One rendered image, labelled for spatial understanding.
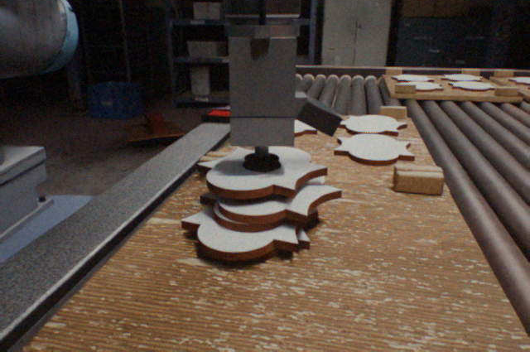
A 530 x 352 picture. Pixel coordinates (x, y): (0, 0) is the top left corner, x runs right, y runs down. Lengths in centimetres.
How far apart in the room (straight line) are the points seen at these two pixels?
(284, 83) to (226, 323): 21
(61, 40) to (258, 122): 38
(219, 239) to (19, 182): 36
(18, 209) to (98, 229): 17
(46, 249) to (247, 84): 28
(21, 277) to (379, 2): 516
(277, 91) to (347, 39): 497
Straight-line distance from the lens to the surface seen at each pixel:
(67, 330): 36
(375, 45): 541
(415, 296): 38
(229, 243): 39
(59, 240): 52
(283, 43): 38
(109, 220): 55
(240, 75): 39
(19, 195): 67
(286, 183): 40
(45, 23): 67
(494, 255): 51
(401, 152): 69
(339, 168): 63
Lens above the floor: 116
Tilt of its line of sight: 18 degrees down
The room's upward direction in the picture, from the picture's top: straight up
